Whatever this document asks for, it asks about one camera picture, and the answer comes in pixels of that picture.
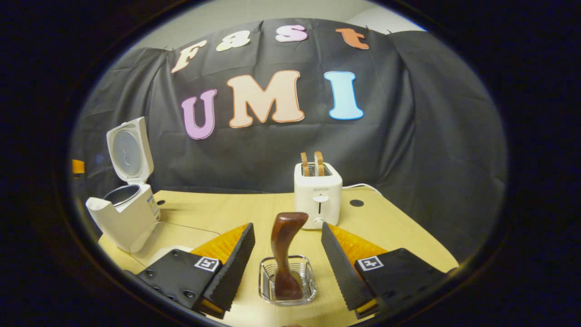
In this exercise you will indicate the black backdrop cloth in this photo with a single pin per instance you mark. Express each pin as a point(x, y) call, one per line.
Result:
point(408, 136)

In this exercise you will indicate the clear chopstick holder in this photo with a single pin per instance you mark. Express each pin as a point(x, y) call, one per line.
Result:
point(265, 281)

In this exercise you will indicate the toast bread slice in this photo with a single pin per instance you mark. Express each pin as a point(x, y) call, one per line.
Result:
point(319, 163)
point(305, 164)

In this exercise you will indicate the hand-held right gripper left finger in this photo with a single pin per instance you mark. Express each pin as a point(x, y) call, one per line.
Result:
point(233, 268)

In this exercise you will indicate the white rice cooker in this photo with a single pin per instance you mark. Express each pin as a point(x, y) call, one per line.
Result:
point(127, 218)

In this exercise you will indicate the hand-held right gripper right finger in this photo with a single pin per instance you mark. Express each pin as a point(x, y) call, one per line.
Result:
point(345, 268)

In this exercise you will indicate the dark wooden spoon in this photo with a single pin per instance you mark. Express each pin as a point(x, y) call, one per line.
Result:
point(286, 236)

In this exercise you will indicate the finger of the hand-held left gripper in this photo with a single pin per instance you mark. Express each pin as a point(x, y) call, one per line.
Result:
point(78, 166)

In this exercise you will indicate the clear box of white rice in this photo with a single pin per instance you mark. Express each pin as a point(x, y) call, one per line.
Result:
point(172, 236)

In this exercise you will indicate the white toaster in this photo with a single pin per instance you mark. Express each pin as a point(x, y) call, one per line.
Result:
point(317, 195)

